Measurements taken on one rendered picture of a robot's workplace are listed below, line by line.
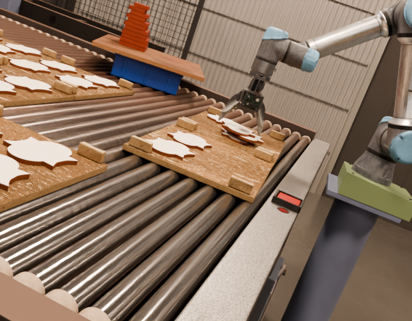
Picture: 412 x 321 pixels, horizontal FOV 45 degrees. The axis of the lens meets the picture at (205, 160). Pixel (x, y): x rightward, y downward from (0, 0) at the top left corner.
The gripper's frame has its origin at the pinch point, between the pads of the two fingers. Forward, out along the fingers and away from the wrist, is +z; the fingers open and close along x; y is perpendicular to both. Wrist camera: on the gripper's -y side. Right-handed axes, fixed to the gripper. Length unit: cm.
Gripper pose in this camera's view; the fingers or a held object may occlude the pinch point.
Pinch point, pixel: (238, 128)
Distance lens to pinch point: 170.9
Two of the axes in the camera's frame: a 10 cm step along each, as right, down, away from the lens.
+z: -3.5, 9.0, 2.4
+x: 9.4, 3.5, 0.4
